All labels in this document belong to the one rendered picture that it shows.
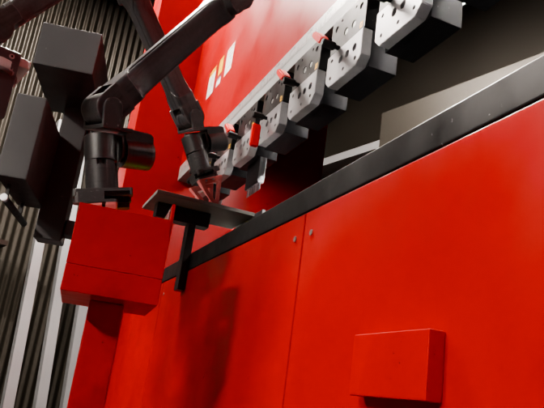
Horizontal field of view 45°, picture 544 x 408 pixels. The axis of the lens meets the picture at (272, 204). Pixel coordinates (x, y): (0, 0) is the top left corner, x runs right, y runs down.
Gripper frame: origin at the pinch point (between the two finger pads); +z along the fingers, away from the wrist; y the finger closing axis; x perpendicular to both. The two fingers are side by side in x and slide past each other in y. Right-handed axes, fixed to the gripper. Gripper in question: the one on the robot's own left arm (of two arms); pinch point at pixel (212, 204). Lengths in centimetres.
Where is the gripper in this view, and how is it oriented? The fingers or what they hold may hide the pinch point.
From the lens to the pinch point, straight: 175.7
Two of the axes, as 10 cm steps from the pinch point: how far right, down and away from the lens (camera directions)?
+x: -8.7, 2.3, -4.4
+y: -3.9, 2.3, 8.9
